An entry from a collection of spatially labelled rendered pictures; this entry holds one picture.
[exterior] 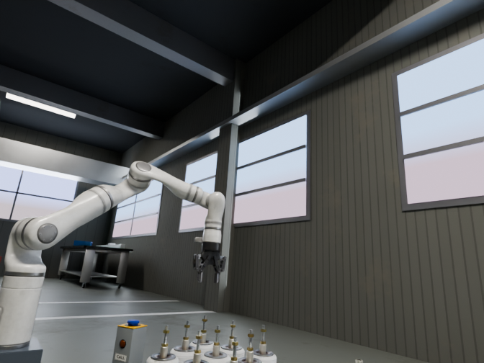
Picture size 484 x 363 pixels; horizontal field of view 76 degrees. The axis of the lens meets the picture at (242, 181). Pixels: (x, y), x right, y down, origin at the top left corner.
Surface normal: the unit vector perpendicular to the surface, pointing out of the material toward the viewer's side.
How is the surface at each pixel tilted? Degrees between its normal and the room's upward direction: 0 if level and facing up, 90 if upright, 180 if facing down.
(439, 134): 90
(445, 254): 90
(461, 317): 90
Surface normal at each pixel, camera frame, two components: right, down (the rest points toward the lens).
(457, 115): -0.78, -0.22
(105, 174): 0.62, -0.17
